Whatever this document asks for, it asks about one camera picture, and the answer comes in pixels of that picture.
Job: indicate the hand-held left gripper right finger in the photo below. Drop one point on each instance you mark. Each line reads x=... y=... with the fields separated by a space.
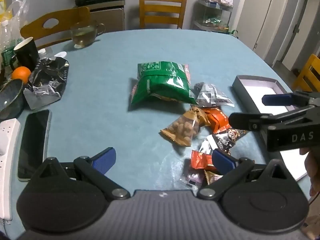
x=222 y=160

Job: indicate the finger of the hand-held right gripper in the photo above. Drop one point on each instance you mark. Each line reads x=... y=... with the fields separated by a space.
x=250 y=121
x=277 y=99

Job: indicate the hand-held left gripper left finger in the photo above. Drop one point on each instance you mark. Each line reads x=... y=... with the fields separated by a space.
x=105 y=161

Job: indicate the small orange snack packet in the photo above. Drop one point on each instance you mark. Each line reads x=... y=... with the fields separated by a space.
x=200 y=160

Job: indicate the grey shallow box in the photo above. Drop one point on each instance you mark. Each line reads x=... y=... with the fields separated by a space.
x=255 y=90

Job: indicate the large orange snack packet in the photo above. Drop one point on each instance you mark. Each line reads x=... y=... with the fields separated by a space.
x=217 y=120

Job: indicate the purple snack packet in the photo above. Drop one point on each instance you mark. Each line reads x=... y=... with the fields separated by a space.
x=195 y=177

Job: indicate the silver triangular snack packet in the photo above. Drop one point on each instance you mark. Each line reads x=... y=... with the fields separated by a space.
x=210 y=95

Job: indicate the clear peanut snack packet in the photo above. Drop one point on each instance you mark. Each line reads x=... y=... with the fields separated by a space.
x=185 y=127

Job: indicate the green snack bag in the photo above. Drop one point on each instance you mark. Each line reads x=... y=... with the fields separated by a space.
x=165 y=85

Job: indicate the person's right hand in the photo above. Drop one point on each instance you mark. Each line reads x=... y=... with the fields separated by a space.
x=313 y=170

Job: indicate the wooden chair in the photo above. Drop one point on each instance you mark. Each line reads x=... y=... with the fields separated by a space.
x=67 y=20
x=307 y=75
x=162 y=7

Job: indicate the black smartphone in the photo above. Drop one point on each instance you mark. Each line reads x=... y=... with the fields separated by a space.
x=35 y=140

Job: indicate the green shopping bag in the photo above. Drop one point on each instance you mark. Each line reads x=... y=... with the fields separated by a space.
x=233 y=33

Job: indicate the white door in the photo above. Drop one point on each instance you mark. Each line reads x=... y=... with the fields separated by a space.
x=255 y=10
x=290 y=17

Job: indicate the pile of wrapped sweets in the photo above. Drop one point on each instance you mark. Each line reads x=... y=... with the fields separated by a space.
x=215 y=22

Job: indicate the black foil bag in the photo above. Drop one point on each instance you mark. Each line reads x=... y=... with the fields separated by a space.
x=47 y=80

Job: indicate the white power strip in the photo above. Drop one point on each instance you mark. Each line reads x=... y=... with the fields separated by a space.
x=7 y=140

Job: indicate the white round lid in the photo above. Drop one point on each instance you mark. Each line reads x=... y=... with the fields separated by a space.
x=60 y=54

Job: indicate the dark ceramic bowl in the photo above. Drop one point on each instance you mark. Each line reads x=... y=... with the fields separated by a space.
x=10 y=95

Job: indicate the orange fruit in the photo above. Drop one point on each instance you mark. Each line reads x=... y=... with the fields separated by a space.
x=21 y=73

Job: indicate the glass tea cup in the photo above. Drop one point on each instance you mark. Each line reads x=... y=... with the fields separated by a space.
x=83 y=35

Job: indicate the black mug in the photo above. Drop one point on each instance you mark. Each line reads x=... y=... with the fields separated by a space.
x=26 y=53

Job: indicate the grey cabinet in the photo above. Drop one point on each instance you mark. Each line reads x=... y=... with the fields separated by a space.
x=110 y=17

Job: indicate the plastic bottle green label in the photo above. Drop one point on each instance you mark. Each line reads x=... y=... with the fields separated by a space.
x=6 y=52

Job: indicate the clear plastic bag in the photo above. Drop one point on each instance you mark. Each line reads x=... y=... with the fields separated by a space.
x=17 y=17

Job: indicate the yellow packet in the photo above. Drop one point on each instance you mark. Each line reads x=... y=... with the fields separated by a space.
x=2 y=5

